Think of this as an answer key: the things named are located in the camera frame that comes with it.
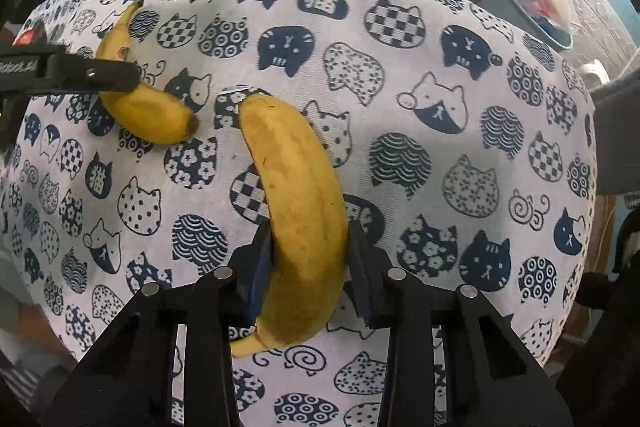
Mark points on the yellow banana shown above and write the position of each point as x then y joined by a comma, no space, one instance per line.
307,222
149,114

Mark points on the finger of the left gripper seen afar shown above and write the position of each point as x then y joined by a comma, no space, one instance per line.
70,73

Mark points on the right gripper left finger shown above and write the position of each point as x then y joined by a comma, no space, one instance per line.
125,377

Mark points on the cat pattern tablecloth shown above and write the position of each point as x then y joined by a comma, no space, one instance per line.
466,157

